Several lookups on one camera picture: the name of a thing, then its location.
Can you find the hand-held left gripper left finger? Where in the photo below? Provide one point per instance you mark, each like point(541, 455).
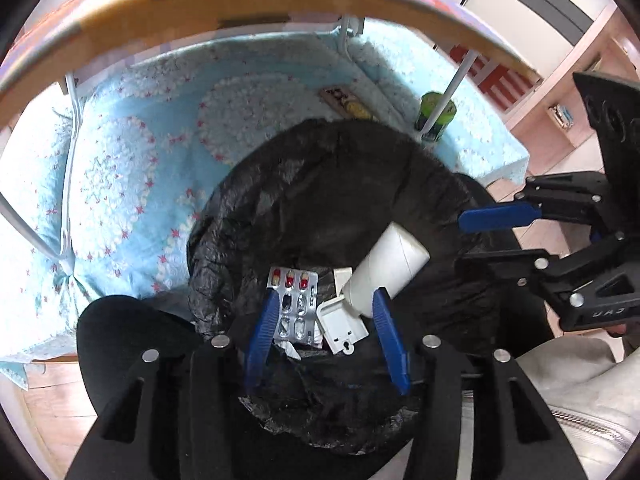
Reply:
point(265, 330)

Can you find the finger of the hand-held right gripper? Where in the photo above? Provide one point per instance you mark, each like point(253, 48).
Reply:
point(505, 262)
point(500, 217)

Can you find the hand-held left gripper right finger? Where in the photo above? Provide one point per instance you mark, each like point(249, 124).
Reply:
point(392, 340)

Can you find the white tissue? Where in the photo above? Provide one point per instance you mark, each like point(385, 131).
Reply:
point(290, 351)

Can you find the silver pill blister pack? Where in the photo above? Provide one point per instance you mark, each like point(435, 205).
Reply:
point(300, 307)

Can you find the white plastic case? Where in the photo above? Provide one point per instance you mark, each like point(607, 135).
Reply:
point(340, 325)

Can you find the white plastic bottle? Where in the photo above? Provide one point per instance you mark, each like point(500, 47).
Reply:
point(390, 265)

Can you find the black trash bag bin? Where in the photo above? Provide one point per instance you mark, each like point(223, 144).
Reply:
point(310, 200)

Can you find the person's right hand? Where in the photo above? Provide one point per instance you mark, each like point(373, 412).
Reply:
point(617, 331)

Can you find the wooden corner shelf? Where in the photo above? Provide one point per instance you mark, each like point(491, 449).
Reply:
point(575, 60)

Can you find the green can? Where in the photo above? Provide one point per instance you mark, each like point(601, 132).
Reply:
point(444, 115)

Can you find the white zip jacket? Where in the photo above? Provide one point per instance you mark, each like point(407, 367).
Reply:
point(590, 395)

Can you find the flat snack packet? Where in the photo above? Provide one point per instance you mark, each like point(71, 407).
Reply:
point(345, 100)

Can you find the blue floral bedsheet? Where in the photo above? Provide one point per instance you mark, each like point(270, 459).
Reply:
point(140, 170)

